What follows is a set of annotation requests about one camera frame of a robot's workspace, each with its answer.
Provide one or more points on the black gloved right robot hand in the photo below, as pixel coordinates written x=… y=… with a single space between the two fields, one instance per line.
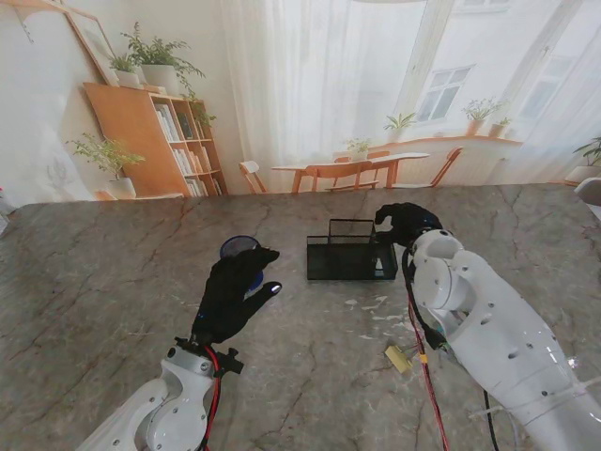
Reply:
x=408 y=223

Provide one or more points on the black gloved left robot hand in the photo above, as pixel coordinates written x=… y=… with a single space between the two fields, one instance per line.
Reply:
x=227 y=296

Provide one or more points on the yellow eraser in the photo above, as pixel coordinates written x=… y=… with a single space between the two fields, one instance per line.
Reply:
x=398 y=359

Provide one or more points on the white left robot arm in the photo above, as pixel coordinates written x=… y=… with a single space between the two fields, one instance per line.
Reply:
x=150 y=413

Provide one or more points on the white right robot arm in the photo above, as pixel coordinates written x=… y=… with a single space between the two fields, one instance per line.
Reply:
x=479 y=319

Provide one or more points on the black mesh desk organizer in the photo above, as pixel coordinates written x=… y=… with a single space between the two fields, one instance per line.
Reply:
x=343 y=263

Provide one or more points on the blue mesh pen cup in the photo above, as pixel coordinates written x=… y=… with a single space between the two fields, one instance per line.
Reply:
x=237 y=246

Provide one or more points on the printed room backdrop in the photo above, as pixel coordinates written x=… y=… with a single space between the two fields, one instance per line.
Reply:
x=305 y=94

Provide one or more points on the white rounded object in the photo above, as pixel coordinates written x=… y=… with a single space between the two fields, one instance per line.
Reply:
x=590 y=190

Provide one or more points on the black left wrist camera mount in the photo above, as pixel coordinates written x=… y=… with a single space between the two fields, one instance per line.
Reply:
x=231 y=362

